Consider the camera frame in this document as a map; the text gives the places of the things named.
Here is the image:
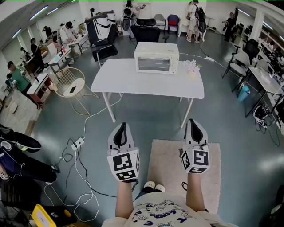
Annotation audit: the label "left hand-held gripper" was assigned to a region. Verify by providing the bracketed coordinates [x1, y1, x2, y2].
[106, 122, 141, 184]

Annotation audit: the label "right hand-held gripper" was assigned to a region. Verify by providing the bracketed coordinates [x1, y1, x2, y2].
[179, 118, 211, 175]

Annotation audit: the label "white glass oven door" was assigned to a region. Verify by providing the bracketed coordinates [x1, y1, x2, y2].
[135, 54, 173, 73]

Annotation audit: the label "person's right forearm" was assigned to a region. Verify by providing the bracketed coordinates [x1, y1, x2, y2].
[185, 172, 206, 212]

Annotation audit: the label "person's left forearm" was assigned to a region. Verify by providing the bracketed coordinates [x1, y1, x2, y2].
[115, 180, 135, 219]

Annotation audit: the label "white oven housing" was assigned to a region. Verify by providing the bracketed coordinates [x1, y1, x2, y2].
[134, 42, 180, 75]

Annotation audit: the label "beige rug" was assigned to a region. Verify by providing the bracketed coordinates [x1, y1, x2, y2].
[146, 139, 222, 215]

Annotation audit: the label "dark trousers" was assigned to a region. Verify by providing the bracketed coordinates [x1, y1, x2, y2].
[134, 186, 156, 201]

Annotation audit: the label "white table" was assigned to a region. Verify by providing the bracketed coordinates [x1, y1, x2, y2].
[90, 58, 205, 129]

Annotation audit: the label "teal bag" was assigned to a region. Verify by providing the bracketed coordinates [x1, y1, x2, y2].
[237, 85, 251, 102]

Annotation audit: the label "pink flowers in cream pot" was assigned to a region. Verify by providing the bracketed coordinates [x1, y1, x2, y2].
[183, 59, 203, 78]

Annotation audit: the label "cream printed shirt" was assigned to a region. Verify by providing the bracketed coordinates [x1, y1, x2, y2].
[102, 192, 240, 227]

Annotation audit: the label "marble top desk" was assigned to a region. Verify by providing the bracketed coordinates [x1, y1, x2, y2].
[245, 66, 284, 118]

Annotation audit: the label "black cantilever chair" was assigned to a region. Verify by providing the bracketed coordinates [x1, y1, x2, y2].
[92, 23, 118, 67]

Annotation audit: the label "black round tub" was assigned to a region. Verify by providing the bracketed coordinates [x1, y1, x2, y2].
[0, 125, 42, 153]

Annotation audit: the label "white top red cabinet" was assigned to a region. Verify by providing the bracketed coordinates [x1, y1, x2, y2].
[26, 73, 53, 105]

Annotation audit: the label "small white desk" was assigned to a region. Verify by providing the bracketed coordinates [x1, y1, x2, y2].
[48, 47, 77, 75]

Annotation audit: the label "long white desk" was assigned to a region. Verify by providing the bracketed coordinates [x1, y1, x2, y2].
[66, 33, 89, 55]

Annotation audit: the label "black office chair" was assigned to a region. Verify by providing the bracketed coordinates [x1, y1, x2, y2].
[130, 18, 170, 43]

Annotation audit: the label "yellow and black toolbox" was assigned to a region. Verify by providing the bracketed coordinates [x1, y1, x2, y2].
[30, 204, 77, 227]

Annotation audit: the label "black and white machine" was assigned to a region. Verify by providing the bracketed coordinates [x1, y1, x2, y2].
[85, 10, 117, 47]

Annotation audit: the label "blue chair red cushion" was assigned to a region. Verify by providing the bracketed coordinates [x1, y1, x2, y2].
[167, 14, 180, 34]

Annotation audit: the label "white floor cable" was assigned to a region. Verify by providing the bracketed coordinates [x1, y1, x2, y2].
[43, 93, 124, 222]

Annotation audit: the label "black floor cable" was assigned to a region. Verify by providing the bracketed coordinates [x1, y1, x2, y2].
[53, 138, 118, 204]

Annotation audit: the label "tangled black cables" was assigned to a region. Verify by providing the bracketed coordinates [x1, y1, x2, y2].
[252, 104, 280, 147]

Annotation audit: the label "gold wire chair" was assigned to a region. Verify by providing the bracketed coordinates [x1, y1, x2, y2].
[52, 67, 100, 116]

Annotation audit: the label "thin white cable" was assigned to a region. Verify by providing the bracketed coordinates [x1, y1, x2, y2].
[179, 52, 208, 59]

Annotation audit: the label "grey seat black frame chair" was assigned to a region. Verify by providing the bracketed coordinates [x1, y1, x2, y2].
[222, 51, 251, 84]

